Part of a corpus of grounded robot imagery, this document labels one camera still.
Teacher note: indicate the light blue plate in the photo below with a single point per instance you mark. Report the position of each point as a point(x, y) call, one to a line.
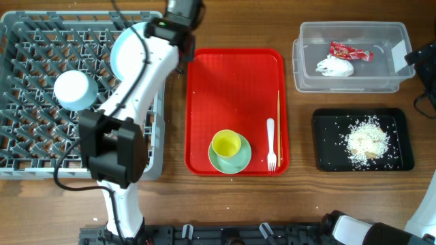
point(128, 54)

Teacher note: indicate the red snack wrapper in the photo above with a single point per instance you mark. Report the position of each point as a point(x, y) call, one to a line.
point(341, 51)

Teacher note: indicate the white tissue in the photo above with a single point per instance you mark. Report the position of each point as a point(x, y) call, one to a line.
point(335, 67)

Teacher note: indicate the pile of rice waste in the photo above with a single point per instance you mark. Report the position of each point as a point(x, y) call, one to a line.
point(368, 143)

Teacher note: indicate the light blue bowl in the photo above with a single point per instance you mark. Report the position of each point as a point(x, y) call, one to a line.
point(75, 90)

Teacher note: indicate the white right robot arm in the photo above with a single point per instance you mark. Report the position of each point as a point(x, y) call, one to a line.
point(420, 228)

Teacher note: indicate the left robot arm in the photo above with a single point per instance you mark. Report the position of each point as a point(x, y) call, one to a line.
point(112, 137)

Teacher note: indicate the clear plastic waste bin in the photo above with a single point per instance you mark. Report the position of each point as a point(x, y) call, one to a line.
point(377, 76)

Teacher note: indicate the black waste tray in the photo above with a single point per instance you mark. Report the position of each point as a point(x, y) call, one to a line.
point(329, 123)

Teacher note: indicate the grey dishwasher rack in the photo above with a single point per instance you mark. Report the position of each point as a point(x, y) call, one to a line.
point(36, 48)

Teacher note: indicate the white label in bin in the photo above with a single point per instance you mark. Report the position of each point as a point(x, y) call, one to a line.
point(398, 56)

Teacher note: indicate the red plastic tray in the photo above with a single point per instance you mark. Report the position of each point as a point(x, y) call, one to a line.
point(236, 89)

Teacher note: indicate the wooden chopstick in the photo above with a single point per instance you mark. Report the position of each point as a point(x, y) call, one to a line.
point(278, 130)

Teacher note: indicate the yellow cup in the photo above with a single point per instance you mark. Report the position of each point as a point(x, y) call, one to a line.
point(226, 143)

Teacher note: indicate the green saucer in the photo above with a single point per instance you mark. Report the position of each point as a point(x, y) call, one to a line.
point(235, 164)

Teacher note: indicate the white plastic fork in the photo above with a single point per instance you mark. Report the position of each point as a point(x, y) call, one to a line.
point(271, 156)

